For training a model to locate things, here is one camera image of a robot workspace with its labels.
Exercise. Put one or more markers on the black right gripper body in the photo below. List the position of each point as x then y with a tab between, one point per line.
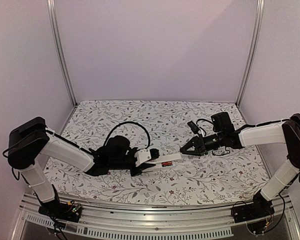
203	146

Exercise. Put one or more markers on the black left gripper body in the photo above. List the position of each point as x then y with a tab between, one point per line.
134	173

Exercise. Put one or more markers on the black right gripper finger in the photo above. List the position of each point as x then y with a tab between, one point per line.
191	144
194	152

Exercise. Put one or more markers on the white remote control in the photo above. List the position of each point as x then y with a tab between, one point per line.
157	167

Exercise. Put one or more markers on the red battery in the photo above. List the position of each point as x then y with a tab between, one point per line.
165	163

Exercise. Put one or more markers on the white remote battery cover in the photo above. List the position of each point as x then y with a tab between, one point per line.
169	158

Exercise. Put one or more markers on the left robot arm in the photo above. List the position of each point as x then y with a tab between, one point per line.
34	138

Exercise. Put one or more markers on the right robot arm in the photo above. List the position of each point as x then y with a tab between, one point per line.
283	131

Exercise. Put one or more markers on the floral patterned table mat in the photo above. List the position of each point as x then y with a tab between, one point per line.
222	176

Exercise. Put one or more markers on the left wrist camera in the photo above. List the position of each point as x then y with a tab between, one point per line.
144	155

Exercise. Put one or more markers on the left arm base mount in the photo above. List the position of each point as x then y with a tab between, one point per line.
57	210

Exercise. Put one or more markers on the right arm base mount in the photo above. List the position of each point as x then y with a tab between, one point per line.
255	210

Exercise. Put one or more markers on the right aluminium corner post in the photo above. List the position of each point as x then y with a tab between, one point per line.
252	51

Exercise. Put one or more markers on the aluminium corner post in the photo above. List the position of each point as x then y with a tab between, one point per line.
60	52
252	51

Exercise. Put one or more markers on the left aluminium corner post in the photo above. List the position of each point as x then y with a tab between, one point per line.
60	52

